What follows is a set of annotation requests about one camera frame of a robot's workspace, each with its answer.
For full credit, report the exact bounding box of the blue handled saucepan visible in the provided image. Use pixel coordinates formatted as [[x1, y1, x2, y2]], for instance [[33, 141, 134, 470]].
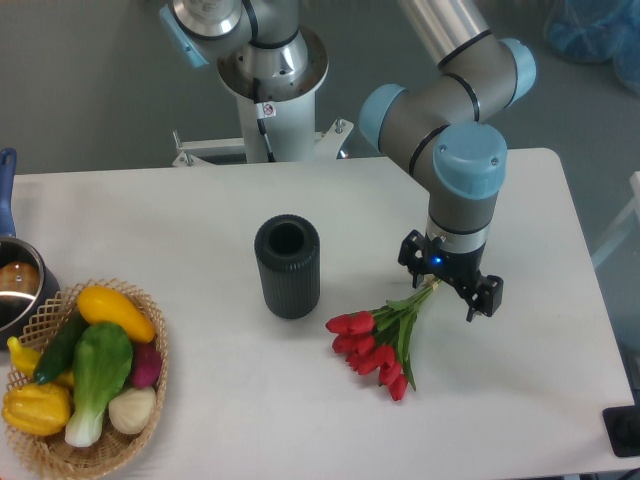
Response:
[[1, 148, 59, 351]]

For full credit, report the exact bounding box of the purple red onion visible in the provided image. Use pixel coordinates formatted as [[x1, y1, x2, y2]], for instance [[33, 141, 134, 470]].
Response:
[[130, 344, 162, 388]]

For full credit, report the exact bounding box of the dark ribbed cylindrical vase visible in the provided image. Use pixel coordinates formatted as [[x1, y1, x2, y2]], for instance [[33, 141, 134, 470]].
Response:
[[254, 214, 320, 320]]

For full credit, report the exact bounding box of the red tulip bouquet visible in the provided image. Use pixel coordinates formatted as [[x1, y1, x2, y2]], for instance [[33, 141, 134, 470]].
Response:
[[325, 278, 439, 402]]

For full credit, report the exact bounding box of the white frame at right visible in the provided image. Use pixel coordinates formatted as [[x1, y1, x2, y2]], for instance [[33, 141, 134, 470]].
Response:
[[591, 171, 639, 269]]

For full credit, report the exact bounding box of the green bok choy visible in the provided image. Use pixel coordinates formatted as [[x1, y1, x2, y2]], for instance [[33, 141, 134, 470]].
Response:
[[65, 322, 133, 448]]

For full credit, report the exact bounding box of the black device at edge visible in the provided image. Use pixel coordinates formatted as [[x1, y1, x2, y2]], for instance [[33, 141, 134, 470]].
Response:
[[602, 405, 639, 458]]

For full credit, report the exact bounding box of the small yellow banana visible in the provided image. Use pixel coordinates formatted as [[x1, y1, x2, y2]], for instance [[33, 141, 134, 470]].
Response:
[[7, 336, 74, 389]]

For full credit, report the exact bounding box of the yellow squash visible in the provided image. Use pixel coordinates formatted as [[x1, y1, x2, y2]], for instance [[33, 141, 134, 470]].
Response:
[[76, 285, 156, 344]]

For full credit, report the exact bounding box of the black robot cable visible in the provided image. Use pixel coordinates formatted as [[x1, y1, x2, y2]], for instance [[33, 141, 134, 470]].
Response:
[[251, 77, 277, 164]]

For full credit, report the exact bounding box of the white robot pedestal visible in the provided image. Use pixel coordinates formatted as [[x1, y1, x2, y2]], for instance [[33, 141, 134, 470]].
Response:
[[171, 27, 354, 168]]

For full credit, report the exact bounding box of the white garlic bulb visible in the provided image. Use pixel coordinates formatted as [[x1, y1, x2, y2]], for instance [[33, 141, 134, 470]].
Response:
[[108, 387, 156, 435]]

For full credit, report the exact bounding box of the yellow bell pepper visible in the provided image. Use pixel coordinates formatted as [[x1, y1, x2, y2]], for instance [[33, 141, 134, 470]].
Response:
[[2, 383, 72, 436]]

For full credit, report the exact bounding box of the blue plastic bag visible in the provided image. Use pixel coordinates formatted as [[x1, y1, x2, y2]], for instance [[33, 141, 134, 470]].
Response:
[[544, 1, 639, 94]]

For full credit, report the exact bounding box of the woven bamboo basket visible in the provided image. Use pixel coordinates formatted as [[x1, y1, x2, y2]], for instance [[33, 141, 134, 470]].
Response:
[[3, 279, 169, 479]]

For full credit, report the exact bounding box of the green cucumber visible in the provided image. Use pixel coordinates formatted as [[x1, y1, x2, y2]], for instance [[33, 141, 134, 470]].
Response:
[[33, 310, 89, 385]]

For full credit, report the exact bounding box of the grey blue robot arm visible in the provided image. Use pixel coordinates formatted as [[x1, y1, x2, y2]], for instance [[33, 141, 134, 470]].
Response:
[[159, 1, 536, 316]]

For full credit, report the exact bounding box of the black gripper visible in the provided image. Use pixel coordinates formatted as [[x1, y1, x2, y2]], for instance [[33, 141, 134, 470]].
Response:
[[398, 230, 503, 322]]

